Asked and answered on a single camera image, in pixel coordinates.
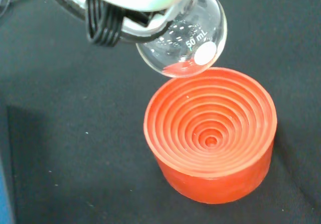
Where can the red ribbed flask stand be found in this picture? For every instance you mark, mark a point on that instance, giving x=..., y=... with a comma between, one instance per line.
x=210, y=138

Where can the black bench cloth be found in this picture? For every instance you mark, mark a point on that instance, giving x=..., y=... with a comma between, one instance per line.
x=75, y=108

